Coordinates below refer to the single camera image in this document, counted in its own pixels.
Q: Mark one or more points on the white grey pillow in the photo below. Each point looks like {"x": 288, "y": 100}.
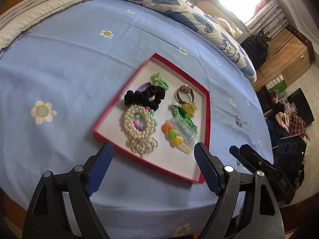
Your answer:
{"x": 26, "y": 15}

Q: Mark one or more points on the red shallow box lid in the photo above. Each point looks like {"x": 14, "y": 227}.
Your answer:
{"x": 110, "y": 126}

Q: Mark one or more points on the black television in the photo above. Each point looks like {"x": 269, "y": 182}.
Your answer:
{"x": 303, "y": 108}

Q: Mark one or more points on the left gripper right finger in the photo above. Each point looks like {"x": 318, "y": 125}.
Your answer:
{"x": 246, "y": 205}

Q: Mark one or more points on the blue heart pattern quilt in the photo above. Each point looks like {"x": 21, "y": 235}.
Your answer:
{"x": 207, "y": 27}

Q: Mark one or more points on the light blue floral bedsheet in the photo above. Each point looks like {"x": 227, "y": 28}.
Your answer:
{"x": 57, "y": 80}

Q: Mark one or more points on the wristwatch with olive strap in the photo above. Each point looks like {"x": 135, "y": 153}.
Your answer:
{"x": 185, "y": 94}

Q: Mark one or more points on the black scrunchie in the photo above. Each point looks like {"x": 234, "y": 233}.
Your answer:
{"x": 151, "y": 97}

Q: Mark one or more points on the grey bed guard rail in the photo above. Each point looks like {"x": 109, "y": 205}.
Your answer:
{"x": 211, "y": 2}

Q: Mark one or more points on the grey curtain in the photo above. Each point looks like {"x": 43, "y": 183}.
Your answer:
{"x": 271, "y": 19}

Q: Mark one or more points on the pile of clothes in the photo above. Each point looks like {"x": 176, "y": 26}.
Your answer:
{"x": 283, "y": 123}

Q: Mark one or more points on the yellow hair claw clip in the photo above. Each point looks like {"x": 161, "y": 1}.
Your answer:
{"x": 190, "y": 109}

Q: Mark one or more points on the silver rhinestone brooch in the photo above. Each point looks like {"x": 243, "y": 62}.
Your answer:
{"x": 142, "y": 146}

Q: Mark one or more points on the wooden wardrobe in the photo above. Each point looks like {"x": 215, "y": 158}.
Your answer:
{"x": 290, "y": 54}

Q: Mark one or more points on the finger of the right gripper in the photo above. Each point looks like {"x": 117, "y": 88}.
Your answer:
{"x": 265, "y": 166}
{"x": 247, "y": 156}

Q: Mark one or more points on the clear comb with hearts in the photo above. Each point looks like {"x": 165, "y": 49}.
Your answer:
{"x": 180, "y": 134}

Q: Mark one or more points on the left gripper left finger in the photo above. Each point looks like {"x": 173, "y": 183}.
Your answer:
{"x": 47, "y": 216}

